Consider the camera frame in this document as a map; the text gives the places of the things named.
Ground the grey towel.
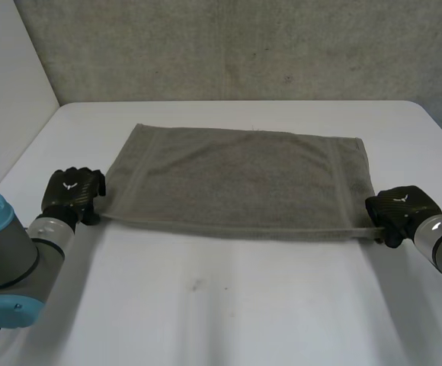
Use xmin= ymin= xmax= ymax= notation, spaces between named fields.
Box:
xmin=98 ymin=123 xmax=386 ymax=244

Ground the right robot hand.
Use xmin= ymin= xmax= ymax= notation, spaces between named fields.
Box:
xmin=364 ymin=185 xmax=442 ymax=249

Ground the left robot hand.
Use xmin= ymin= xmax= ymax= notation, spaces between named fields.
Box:
xmin=40 ymin=166 xmax=107 ymax=226

